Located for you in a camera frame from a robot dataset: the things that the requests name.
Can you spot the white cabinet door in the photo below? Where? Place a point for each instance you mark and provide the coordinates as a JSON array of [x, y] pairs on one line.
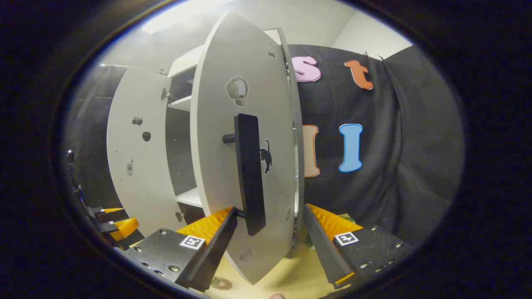
[[124, 124], [216, 145]]

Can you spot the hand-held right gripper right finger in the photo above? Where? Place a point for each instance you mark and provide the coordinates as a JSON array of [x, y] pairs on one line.
[[322, 245]]

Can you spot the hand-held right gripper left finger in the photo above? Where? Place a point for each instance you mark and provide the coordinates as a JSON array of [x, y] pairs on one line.
[[218, 245]]

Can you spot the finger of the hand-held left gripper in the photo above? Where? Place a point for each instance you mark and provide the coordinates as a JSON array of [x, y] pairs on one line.
[[110, 216], [109, 227]]

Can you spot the black backdrop cloth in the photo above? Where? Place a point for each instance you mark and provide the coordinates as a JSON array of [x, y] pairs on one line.
[[395, 145]]

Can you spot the white and grey cabinet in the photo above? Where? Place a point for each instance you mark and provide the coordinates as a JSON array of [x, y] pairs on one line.
[[181, 145]]

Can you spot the round brown coaster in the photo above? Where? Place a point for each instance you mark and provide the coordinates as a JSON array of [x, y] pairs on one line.
[[221, 286]]

